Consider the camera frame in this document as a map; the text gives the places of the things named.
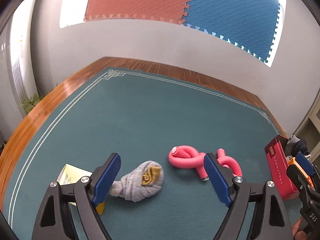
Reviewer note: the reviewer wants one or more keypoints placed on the person's right hand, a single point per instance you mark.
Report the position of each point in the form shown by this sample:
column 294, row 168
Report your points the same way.
column 298, row 231

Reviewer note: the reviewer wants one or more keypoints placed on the blue foam puzzle mat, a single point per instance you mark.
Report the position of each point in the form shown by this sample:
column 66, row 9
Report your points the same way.
column 232, row 12

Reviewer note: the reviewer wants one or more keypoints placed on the white standing air conditioner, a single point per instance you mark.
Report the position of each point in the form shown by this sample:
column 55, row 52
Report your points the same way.
column 15, row 67

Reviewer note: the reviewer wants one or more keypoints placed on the green table mat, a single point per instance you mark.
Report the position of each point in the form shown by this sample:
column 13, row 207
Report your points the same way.
column 150, row 120

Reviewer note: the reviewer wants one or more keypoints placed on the red foam puzzle mat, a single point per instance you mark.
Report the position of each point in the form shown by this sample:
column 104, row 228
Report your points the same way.
column 137, row 0

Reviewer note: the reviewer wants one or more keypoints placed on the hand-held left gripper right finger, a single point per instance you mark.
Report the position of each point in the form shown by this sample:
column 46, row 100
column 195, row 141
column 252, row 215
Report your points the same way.
column 217, row 180

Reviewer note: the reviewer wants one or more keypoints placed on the pale cabinet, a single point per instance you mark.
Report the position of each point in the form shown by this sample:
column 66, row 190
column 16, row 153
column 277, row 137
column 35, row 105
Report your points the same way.
column 312, row 127

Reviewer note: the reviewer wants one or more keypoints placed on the grey sock with black rim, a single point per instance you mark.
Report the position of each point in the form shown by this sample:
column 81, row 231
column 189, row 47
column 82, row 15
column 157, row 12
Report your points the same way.
column 293, row 139

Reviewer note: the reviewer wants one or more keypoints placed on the dark socks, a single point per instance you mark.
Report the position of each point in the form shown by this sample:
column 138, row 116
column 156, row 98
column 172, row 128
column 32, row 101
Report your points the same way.
column 301, row 145

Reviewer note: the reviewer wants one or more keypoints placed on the green potted plant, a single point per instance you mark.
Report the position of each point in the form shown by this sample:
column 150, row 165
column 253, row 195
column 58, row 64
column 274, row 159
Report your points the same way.
column 32, row 101

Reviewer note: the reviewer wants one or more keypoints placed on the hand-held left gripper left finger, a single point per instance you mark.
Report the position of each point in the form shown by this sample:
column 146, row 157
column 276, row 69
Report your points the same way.
column 107, row 180

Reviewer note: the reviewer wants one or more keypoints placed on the small yellow box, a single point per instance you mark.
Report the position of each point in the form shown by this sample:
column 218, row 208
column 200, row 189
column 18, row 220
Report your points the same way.
column 71, row 173

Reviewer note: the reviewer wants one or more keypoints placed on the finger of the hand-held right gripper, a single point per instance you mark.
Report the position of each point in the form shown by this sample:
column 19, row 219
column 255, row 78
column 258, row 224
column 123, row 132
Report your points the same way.
column 296, row 178
column 303, row 163

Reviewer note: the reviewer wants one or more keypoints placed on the red cardboard box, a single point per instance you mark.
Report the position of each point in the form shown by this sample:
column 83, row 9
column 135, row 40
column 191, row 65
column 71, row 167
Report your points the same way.
column 277, row 170

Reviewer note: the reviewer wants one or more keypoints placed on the pink foam twist roller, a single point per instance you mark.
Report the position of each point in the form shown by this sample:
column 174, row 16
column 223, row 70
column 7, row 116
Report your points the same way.
column 182, row 158

